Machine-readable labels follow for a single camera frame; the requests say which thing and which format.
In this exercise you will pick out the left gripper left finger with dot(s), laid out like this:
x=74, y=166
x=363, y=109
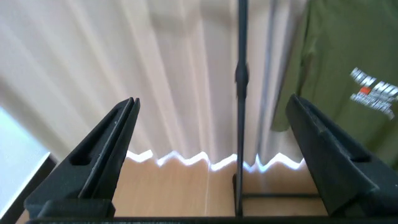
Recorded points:
x=90, y=168

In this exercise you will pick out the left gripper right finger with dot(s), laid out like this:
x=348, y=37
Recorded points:
x=339, y=168

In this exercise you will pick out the green sleeveless top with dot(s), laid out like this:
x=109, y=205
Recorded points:
x=335, y=46

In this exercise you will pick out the black clothes rack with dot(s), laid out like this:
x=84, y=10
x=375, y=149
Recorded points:
x=241, y=93

